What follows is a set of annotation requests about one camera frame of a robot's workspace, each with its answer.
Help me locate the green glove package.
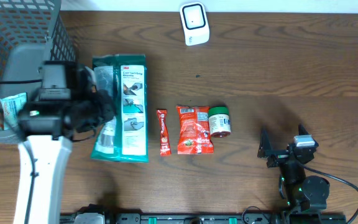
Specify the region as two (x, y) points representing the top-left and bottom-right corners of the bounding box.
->
(91, 54), (149, 163)

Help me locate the green lid spice jar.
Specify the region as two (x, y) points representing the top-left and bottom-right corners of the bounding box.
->
(208, 106), (231, 138)

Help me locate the orange snack bag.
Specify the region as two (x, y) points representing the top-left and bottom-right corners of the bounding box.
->
(176, 105), (214, 154)

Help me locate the teal tissue pack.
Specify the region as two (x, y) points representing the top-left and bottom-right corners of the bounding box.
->
(0, 93), (27, 131)

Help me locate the red stick sachet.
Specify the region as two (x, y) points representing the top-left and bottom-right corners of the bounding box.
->
(157, 110), (172, 157)

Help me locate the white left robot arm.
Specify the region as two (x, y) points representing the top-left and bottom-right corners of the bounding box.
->
(14, 61), (115, 223)

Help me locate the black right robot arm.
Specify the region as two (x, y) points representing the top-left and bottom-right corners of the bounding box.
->
(257, 124), (330, 213)

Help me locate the white barcode scanner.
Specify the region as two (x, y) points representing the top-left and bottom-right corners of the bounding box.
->
(179, 2), (210, 46)

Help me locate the grey plastic mesh basket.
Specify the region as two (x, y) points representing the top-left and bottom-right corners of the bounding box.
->
(0, 0), (77, 144)

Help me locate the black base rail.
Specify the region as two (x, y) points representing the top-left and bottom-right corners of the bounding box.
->
(59, 212), (347, 224)

